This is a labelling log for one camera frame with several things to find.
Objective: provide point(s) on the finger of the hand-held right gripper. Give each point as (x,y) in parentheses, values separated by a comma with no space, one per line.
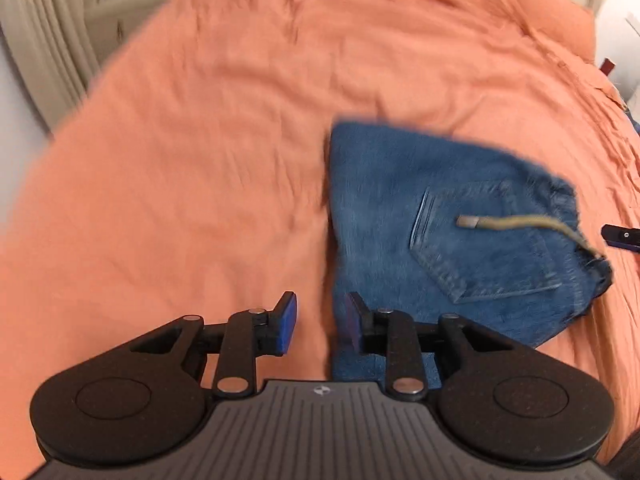
(622,237)

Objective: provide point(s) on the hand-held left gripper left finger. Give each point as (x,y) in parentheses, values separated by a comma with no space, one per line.
(287,321)

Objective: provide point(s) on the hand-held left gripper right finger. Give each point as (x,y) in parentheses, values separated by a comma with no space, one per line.
(353,326)

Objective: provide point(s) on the blue denim pants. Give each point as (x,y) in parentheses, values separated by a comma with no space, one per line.
(390,190)

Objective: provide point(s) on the red object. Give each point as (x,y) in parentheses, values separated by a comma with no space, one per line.
(608,66)

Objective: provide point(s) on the orange duvet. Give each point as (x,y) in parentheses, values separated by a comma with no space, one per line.
(175,160)

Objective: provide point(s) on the orange pillow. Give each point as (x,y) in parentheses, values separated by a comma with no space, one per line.
(550,10)

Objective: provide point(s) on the beige cabinet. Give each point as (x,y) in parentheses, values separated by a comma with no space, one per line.
(120,15)

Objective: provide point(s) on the beige pleated curtain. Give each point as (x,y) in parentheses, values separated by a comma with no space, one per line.
(42,45)

